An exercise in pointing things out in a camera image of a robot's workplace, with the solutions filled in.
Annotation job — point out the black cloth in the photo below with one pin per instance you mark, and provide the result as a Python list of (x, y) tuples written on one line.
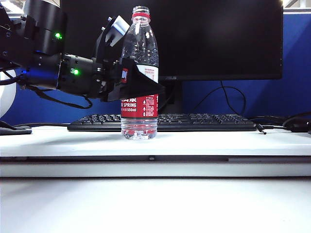
[(14, 131)]

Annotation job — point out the black computer monitor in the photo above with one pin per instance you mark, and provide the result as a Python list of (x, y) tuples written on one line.
[(218, 36)]

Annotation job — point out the white desk fan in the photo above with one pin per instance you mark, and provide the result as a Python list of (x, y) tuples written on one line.
[(6, 97)]

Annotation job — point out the blue partition panel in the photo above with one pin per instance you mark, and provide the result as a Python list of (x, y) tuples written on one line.
[(267, 97)]

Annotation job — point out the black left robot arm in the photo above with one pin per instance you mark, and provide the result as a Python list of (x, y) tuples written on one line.
[(46, 29)]

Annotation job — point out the black computer keyboard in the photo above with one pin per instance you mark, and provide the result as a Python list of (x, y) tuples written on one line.
[(194, 121)]

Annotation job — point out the clear plastic bottle red label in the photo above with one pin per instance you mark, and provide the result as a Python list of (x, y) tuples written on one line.
[(139, 43)]

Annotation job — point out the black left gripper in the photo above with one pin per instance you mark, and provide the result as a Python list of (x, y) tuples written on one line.
[(108, 80)]

